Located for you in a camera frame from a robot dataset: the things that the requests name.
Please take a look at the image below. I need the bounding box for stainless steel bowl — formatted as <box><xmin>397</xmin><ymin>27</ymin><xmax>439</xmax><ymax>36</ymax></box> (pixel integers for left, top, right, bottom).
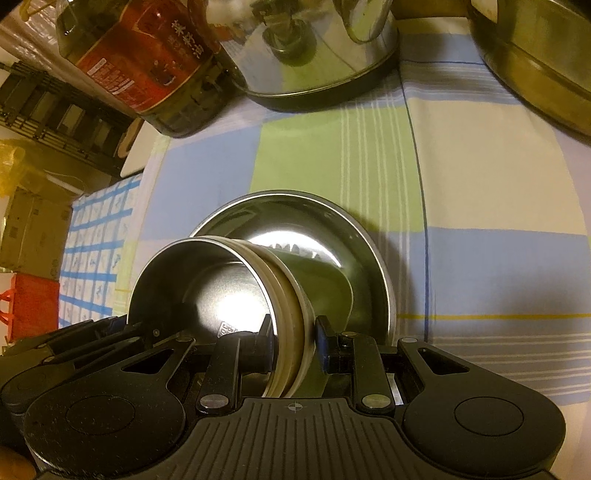
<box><xmin>126</xmin><ymin>234</ymin><xmax>282</xmax><ymax>398</ymax></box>

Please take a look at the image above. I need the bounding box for cream plastic bowl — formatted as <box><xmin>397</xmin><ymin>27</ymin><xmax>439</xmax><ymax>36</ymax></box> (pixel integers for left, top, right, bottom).
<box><xmin>235</xmin><ymin>240</ymin><xmax>314</xmax><ymax>398</ymax></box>

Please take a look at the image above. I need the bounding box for steel oval plate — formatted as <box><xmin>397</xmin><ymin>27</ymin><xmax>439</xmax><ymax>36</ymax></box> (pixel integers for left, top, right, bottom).
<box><xmin>191</xmin><ymin>190</ymin><xmax>397</xmax><ymax>345</ymax></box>

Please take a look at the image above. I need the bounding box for green square plastic plate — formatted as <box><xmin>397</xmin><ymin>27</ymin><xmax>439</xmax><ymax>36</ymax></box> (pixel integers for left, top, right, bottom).
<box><xmin>264</xmin><ymin>247</ymin><xmax>353</xmax><ymax>332</ymax></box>

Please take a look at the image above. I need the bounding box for white floral ceramic bowl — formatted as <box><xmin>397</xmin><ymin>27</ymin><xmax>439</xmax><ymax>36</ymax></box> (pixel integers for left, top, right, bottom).
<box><xmin>259</xmin><ymin>247</ymin><xmax>315</xmax><ymax>398</ymax></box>

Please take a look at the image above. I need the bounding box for left human hand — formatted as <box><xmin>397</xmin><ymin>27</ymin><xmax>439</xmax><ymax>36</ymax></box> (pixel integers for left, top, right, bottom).
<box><xmin>0</xmin><ymin>446</ymin><xmax>37</xmax><ymax>480</ymax></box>

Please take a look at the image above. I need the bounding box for cardboard box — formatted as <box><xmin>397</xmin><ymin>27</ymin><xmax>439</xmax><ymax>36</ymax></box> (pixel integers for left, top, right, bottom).
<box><xmin>1</xmin><ymin>189</ymin><xmax>72</xmax><ymax>281</ymax></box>

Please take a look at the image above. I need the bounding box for plaid tablecloth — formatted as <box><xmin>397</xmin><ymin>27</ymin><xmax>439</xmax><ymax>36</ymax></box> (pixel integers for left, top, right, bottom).
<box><xmin>110</xmin><ymin>18</ymin><xmax>591</xmax><ymax>411</ymax></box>

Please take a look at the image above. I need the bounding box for white wooden chair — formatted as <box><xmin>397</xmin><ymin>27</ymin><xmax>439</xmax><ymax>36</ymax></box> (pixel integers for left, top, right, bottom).
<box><xmin>117</xmin><ymin>118</ymin><xmax>160</xmax><ymax>178</ymax></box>

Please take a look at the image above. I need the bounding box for yellow plastic bag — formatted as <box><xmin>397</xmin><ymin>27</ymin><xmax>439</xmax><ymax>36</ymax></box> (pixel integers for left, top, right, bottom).
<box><xmin>0</xmin><ymin>139</ymin><xmax>33</xmax><ymax>197</ymax></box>

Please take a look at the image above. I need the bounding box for black folding rack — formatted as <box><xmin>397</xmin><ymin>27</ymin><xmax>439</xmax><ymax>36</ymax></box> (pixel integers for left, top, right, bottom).
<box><xmin>1</xmin><ymin>61</ymin><xmax>133</xmax><ymax>177</ymax></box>

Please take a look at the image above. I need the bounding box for stainless steel kettle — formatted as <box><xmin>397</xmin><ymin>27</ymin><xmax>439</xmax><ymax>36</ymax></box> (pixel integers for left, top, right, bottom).
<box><xmin>201</xmin><ymin>0</ymin><xmax>399</xmax><ymax>112</ymax></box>

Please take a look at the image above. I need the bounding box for cooking oil bottle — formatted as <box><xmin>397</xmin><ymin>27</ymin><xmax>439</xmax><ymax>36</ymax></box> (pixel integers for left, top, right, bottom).
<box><xmin>55</xmin><ymin>0</ymin><xmax>235</xmax><ymax>138</ymax></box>

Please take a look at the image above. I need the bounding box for stainless steel steamer pot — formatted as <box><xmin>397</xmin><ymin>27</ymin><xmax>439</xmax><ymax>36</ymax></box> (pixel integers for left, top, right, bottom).
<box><xmin>468</xmin><ymin>1</ymin><xmax>590</xmax><ymax>137</ymax></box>

